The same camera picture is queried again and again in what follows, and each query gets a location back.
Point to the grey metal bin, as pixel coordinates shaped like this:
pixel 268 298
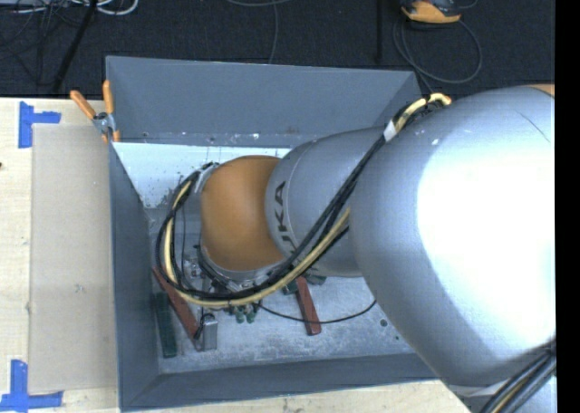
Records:
pixel 254 98

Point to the red-brown flat block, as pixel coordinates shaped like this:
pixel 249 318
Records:
pixel 181 307
pixel 309 311

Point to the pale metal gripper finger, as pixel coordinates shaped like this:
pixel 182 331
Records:
pixel 212 334
pixel 202 339

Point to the dark green flat block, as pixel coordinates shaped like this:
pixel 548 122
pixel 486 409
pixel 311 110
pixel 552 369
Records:
pixel 167 329

